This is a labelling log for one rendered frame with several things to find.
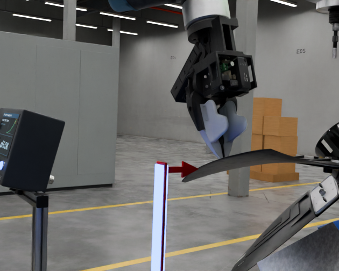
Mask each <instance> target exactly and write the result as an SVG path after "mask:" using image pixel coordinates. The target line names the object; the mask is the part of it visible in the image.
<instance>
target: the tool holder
mask: <svg viewBox="0 0 339 271"><path fill-rule="evenodd" d="M332 8H339V0H322V1H319V2H317V4H316V10H317V11H318V12H320V13H330V12H329V11H328V9H332Z"/></svg>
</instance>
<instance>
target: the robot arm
mask: <svg viewBox="0 0 339 271"><path fill-rule="evenodd" d="M108 2H109V4H110V6H111V8H112V9H113V10H114V11H117V12H123V11H131V10H135V11H138V10H140V9H144V8H150V7H154V6H160V5H165V4H171V3H176V2H181V4H182V14H183V21H184V26H185V30H186V32H187V37H188V41H189V42H190V43H191V44H194V47H193V49H192V51H191V53H190V55H189V57H188V59H187V61H186V62H185V64H184V66H183V68H182V70H181V72H180V74H179V76H178V78H177V80H176V82H175V83H174V85H173V87H172V89H171V94H172V96H173V98H174V100H175V101H176V102H180V103H187V109H188V112H189V114H190V116H191V118H192V120H193V122H194V124H195V126H196V129H197V130H198V131H199V132H200V134H201V136H202V138H203V139H204V141H205V142H206V144H207V145H208V147H209V148H210V149H211V151H212V152H213V153H214V154H215V156H216V157H217V158H218V159H221V158H224V157H227V156H229V154H230V151H231V148H232V143H233V141H234V139H235V138H237V137H238V136H239V135H240V134H241V133H243V132H244V131H245V130H246V128H247V125H248V124H247V120H246V118H245V117H243V116H240V115H238V114H237V99H236V97H242V96H244V95H246V94H248V93H249V91H250V90H252V89H254V88H256V87H257V81H256V76H255V69H254V65H253V59H252V55H246V54H244V53H243V52H240V51H236V46H235V40H234V33H233V30H234V29H236V28H237V27H239V25H238V19H237V18H230V11H229V5H228V0H108ZM238 57H243V58H238ZM248 66H251V71H252V77H253V81H252V82H250V77H249V71H248ZM216 105H217V106H220V107H219V108H218V109H217V108H216Z"/></svg>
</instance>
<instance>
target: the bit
mask: <svg viewBox="0 0 339 271"><path fill-rule="evenodd" d="M337 32H338V31H334V36H333V37H332V42H333V56H332V58H333V59H335V58H336V52H337V42H338V36H337Z"/></svg>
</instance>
